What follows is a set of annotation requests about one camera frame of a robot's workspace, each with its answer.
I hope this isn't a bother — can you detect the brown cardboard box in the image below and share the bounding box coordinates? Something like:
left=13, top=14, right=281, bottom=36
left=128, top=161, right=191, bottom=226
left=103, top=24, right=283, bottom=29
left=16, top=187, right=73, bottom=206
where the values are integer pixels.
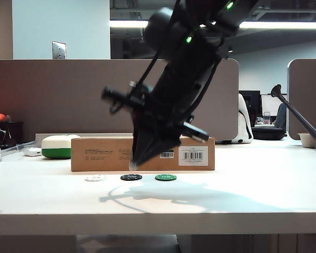
left=71, top=135, right=216, bottom=172

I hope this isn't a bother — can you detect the green and white case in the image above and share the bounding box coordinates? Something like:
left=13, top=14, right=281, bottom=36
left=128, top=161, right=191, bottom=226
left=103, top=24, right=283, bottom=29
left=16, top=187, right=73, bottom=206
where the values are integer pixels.
left=41, top=134, right=81, bottom=160

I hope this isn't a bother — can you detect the white poker chip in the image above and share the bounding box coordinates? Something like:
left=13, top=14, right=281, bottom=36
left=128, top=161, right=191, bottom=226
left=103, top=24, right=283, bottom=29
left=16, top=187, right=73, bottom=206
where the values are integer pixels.
left=84, top=174, right=107, bottom=182

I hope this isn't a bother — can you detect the white paper bowl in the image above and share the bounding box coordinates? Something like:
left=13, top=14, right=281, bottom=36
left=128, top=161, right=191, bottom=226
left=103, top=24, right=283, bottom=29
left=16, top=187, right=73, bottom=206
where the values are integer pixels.
left=297, top=132, right=316, bottom=149

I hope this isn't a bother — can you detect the black computer monitor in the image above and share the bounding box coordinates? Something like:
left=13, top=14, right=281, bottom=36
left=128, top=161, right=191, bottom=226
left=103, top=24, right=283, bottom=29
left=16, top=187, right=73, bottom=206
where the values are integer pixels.
left=239, top=90, right=261, bottom=127

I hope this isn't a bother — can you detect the silver wall switch plate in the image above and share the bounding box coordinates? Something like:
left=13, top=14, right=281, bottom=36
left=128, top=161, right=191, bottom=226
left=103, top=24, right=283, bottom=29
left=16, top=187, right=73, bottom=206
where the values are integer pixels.
left=52, top=41, right=67, bottom=60

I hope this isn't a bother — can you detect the seated person in background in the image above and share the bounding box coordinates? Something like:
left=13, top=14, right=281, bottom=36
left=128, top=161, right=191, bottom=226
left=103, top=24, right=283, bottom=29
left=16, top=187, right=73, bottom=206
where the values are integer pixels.
left=273, top=102, right=288, bottom=129

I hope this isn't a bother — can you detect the green poker chip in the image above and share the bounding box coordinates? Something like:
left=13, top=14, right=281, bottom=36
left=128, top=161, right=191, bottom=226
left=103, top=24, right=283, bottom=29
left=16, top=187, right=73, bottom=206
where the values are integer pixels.
left=154, top=173, right=176, bottom=182

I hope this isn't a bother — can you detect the clear acrylic plate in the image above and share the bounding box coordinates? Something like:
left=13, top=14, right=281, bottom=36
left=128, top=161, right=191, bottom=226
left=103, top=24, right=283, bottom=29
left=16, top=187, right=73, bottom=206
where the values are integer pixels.
left=1, top=141, right=36, bottom=159

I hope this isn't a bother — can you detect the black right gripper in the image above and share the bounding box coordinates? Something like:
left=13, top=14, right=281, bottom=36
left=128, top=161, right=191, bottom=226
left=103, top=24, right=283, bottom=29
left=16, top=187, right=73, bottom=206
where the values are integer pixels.
left=102, top=83, right=210, bottom=168

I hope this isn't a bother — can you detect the white and black plush toy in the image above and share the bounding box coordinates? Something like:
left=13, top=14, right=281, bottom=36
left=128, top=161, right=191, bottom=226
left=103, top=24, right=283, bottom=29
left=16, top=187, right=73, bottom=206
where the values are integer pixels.
left=216, top=93, right=254, bottom=144

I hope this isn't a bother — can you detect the monitor with white screen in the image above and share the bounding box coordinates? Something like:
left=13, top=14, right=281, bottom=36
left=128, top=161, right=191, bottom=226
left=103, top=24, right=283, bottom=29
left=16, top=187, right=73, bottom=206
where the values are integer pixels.
left=260, top=94, right=288, bottom=117

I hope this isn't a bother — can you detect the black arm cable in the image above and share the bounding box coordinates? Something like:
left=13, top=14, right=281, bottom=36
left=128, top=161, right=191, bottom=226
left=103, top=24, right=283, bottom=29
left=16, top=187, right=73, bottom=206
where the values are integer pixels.
left=131, top=0, right=182, bottom=90

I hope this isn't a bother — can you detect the black oval zip case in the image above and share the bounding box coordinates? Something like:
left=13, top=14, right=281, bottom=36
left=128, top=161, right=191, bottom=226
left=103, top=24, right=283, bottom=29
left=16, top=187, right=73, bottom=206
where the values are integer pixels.
left=251, top=127, right=287, bottom=141

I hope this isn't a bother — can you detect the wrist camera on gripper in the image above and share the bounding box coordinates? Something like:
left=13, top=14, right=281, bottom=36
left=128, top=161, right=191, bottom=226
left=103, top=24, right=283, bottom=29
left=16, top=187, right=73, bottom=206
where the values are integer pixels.
left=127, top=81, right=148, bottom=106

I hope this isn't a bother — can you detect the wide grey desk partition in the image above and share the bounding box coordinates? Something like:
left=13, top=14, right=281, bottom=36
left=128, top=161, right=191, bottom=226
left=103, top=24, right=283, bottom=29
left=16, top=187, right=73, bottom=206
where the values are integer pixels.
left=0, top=59, right=240, bottom=143

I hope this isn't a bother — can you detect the black container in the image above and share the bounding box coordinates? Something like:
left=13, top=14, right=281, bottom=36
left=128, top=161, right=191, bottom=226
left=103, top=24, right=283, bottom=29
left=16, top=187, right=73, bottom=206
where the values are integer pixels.
left=0, top=121, right=24, bottom=150

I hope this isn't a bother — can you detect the small white earbud case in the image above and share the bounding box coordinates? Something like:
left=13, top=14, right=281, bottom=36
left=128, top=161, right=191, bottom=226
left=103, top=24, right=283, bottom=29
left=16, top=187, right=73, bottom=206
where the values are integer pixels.
left=23, top=147, right=42, bottom=157

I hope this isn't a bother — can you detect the narrow grey desk partition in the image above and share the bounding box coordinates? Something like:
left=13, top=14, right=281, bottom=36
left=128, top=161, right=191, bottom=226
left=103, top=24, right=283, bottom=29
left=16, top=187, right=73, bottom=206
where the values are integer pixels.
left=287, top=59, right=316, bottom=140

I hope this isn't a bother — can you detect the black poker chip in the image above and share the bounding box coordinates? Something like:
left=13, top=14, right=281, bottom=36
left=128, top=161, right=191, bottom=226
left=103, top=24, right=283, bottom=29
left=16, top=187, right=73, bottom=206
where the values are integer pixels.
left=120, top=173, right=143, bottom=181

